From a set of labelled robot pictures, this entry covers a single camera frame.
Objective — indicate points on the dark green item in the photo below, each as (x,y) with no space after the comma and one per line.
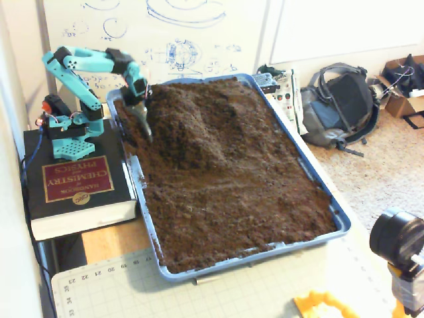
(270,70)

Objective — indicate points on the black device orange knob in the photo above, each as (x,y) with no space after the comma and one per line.
(58,104)

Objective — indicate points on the yellow plastic part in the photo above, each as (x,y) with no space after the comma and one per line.
(318,299)

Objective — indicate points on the grey backpack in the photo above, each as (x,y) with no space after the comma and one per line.
(341,99)

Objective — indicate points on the cardboard box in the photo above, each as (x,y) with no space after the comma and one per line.
(401,104)

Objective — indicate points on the metal bar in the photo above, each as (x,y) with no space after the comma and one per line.
(205,281)

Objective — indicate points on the black camera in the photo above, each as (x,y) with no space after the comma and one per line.
(397,236)

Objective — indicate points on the whiteboard with blue drawings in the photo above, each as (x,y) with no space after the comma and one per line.
(149,20)

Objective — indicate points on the white electronics box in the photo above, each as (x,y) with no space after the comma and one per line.
(288,106)

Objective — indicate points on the blank white board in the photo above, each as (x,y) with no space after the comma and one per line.
(348,26)

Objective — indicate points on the perforated black box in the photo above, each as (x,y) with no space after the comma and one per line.
(265,81)

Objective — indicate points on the grey cutting mat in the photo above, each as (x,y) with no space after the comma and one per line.
(232,298)

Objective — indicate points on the grey taped camera mount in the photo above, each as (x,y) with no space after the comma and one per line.
(407,291)

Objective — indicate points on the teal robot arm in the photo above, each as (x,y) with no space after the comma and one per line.
(89,63)

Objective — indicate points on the blue plastic tray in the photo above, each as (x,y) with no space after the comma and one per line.
(344,222)

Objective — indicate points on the black bag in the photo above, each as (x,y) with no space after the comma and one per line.
(402,77)

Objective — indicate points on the black chemistry physics handbook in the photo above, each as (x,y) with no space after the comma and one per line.
(76,179)

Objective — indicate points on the brown soil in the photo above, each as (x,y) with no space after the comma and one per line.
(232,198)

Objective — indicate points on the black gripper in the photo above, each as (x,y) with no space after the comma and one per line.
(135,100)

